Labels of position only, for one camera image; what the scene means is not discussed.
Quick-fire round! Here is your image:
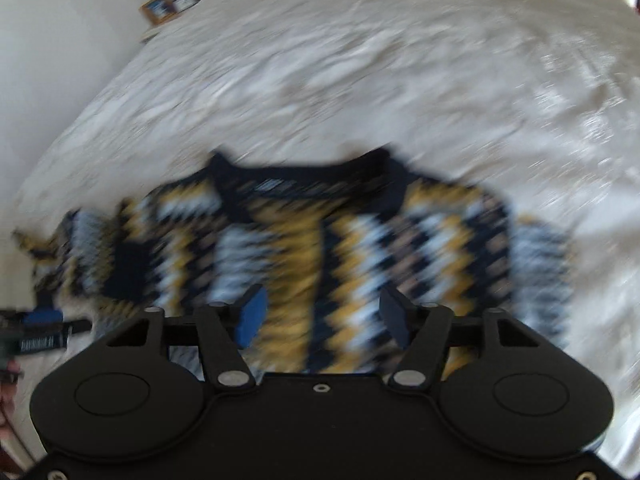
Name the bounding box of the person's left hand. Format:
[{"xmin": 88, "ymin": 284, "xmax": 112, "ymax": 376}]
[{"xmin": 0, "ymin": 377, "xmax": 22, "ymax": 443}]

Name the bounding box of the wooden picture frame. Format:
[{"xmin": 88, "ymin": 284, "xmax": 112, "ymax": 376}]
[{"xmin": 139, "ymin": 0, "xmax": 178, "ymax": 26}]

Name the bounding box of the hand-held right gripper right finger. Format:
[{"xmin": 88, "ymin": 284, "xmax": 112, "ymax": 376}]
[{"xmin": 378, "ymin": 287, "xmax": 542, "ymax": 392}]

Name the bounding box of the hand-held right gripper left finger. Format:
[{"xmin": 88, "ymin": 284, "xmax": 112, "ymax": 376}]
[{"xmin": 104, "ymin": 283, "xmax": 270, "ymax": 392}]

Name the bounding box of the navy yellow patterned knit sweater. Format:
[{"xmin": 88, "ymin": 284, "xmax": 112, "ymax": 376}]
[{"xmin": 11, "ymin": 144, "xmax": 576, "ymax": 377}]

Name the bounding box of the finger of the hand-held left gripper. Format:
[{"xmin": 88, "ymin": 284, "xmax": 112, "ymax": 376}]
[{"xmin": 21, "ymin": 309, "xmax": 65, "ymax": 325}]

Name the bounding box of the white crinkled bedspread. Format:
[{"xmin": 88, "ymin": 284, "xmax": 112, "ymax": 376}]
[{"xmin": 0, "ymin": 0, "xmax": 640, "ymax": 476}]

